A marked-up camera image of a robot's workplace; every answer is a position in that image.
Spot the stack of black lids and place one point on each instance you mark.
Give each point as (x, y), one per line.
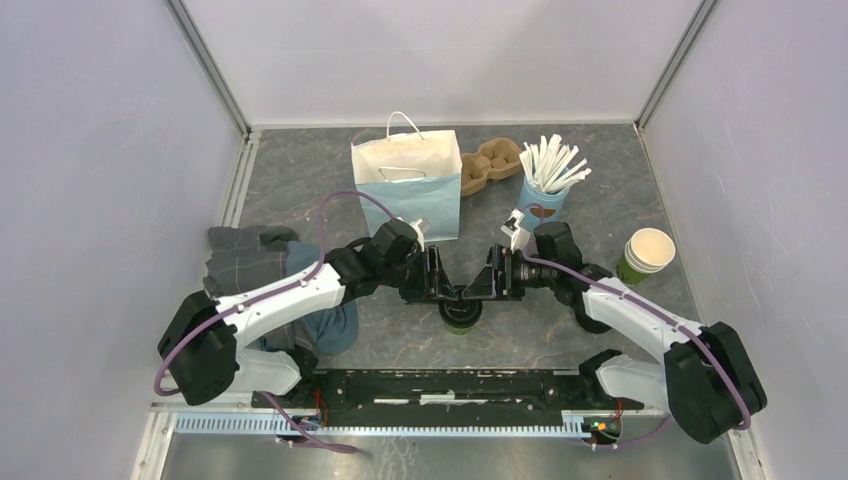
(590, 325)

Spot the grey checked cloth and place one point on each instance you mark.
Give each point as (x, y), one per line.
(244, 259)

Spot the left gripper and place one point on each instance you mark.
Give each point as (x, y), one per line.
(421, 291)

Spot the brown cardboard cup carrier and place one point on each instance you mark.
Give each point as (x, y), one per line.
(496, 159)

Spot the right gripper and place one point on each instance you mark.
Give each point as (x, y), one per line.
(487, 284)

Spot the blue straw holder cup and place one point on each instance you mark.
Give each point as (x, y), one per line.
(538, 206)

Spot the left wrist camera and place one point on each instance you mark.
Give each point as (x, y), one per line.
(420, 227)

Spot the white wrapped straws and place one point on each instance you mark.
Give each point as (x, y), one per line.
(551, 166)

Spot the stack of green paper cups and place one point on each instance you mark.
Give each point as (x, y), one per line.
(647, 252)

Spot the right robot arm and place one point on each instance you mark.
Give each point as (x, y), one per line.
(701, 375)

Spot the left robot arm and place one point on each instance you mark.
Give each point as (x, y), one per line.
(205, 348)

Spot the blue cloth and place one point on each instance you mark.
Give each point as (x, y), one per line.
(325, 332)

